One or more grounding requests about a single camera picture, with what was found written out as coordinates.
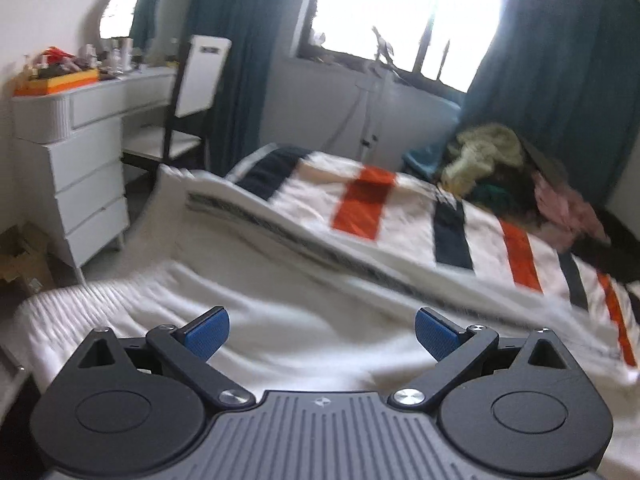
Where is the white zip-up hoodie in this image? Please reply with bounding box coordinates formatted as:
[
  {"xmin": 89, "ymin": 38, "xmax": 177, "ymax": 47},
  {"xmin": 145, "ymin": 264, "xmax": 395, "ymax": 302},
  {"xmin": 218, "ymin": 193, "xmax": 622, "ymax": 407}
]
[{"xmin": 18, "ymin": 170, "xmax": 639, "ymax": 394}]

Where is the pile of clothes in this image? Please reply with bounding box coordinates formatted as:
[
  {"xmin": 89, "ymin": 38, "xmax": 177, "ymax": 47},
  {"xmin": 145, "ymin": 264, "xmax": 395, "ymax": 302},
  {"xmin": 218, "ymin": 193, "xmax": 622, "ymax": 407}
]
[{"xmin": 437, "ymin": 124, "xmax": 639, "ymax": 284}]

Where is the striped bed blanket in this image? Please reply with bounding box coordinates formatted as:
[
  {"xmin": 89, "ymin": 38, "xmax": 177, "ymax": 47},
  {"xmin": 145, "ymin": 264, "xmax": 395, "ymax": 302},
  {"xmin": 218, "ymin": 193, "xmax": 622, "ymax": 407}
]
[{"xmin": 226, "ymin": 144, "xmax": 639, "ymax": 379}]

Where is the cardboard box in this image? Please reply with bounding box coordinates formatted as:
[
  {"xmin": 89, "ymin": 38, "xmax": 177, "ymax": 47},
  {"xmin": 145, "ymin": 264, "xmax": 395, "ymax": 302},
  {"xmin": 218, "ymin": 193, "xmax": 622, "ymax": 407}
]
[{"xmin": 1, "ymin": 222, "xmax": 55, "ymax": 296}]

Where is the white dresser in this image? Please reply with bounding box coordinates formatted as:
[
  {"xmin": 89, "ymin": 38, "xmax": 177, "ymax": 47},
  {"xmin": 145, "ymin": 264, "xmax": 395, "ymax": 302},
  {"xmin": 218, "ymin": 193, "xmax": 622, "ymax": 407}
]
[{"xmin": 11, "ymin": 67, "xmax": 176, "ymax": 282}]

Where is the garment steamer stand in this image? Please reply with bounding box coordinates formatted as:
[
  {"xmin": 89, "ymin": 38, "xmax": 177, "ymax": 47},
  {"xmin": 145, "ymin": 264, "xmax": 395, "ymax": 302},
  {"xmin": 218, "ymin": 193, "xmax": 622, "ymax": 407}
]
[{"xmin": 324, "ymin": 27, "xmax": 402, "ymax": 162}]

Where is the white black chair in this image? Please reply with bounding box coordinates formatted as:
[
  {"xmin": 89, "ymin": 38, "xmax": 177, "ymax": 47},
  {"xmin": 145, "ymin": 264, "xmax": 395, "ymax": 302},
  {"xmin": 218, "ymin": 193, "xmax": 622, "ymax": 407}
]
[{"xmin": 122, "ymin": 35, "xmax": 232, "ymax": 174}]

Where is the teal right curtain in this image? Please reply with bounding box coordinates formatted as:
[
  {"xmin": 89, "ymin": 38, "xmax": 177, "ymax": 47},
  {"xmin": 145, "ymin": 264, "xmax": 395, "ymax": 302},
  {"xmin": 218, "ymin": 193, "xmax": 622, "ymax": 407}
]
[{"xmin": 460, "ymin": 0, "xmax": 639, "ymax": 204}]

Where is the teal curtain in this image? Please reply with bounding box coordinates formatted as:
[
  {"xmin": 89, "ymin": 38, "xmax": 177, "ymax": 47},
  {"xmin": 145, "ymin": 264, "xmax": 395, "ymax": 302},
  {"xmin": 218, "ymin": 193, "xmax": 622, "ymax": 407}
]
[
  {"xmin": 183, "ymin": 0, "xmax": 314, "ymax": 176},
  {"xmin": 460, "ymin": 0, "xmax": 639, "ymax": 204}
]

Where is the orange box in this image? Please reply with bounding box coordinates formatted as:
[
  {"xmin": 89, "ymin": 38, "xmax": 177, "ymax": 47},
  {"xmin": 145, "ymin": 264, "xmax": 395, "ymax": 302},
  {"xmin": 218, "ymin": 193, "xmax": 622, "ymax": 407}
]
[{"xmin": 13, "ymin": 70, "xmax": 100, "ymax": 96}]

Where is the vanity mirror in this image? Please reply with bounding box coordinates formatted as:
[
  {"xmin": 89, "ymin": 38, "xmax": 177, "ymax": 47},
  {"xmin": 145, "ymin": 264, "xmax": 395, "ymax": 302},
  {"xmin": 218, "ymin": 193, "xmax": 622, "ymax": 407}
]
[{"xmin": 99, "ymin": 0, "xmax": 138, "ymax": 40}]

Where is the dark framed window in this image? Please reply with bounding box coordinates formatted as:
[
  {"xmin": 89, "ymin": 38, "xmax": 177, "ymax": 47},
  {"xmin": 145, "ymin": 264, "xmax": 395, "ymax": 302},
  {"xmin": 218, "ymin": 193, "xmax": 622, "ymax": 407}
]
[{"xmin": 297, "ymin": 0, "xmax": 502, "ymax": 93}]

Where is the teal left curtain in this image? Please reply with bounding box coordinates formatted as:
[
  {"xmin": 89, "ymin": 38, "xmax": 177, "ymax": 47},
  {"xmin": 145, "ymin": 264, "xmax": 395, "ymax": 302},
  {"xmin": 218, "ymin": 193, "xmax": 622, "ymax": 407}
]
[{"xmin": 183, "ymin": 0, "xmax": 314, "ymax": 176}]

